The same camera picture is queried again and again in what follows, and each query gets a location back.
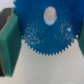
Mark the green-padded gripper right finger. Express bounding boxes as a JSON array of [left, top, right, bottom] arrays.
[[76, 24, 84, 59]]

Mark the blue gear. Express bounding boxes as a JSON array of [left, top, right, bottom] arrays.
[[14, 0, 84, 55]]

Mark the green-padded gripper left finger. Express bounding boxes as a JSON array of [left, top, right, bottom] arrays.
[[0, 8, 21, 77]]

